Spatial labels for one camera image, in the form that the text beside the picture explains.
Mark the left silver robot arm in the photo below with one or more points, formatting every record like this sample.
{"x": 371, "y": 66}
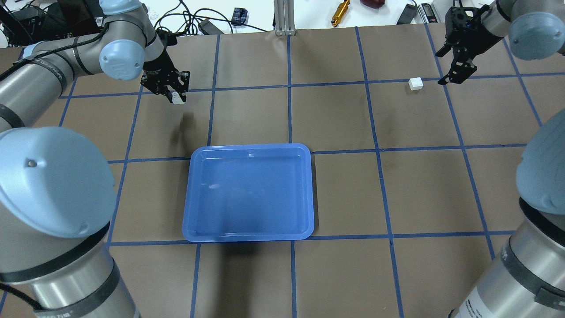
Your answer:
{"x": 57, "y": 189}

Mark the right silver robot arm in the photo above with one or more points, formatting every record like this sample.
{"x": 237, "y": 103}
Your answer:
{"x": 527, "y": 278}

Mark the small blue black device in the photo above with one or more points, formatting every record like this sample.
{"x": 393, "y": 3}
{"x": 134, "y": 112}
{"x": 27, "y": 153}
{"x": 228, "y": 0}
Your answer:
{"x": 239, "y": 16}

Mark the blue plastic tray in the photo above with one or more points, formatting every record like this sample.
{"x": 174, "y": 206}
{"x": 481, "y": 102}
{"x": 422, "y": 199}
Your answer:
{"x": 249, "y": 193}

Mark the aluminium frame post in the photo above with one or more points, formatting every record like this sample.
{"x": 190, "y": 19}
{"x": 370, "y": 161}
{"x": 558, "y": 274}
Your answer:
{"x": 284, "y": 18}

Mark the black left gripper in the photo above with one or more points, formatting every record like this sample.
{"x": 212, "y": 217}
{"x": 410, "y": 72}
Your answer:
{"x": 157, "y": 70}

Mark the brass cylinder tool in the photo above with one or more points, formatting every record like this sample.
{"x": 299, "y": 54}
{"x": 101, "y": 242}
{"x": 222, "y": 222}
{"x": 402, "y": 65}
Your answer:
{"x": 339, "y": 13}

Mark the white block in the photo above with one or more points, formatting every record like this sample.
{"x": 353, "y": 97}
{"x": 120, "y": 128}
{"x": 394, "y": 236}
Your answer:
{"x": 176, "y": 98}
{"x": 415, "y": 84}

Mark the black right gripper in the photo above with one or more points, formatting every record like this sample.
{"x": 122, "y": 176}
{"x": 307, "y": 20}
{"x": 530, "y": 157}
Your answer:
{"x": 471, "y": 40}

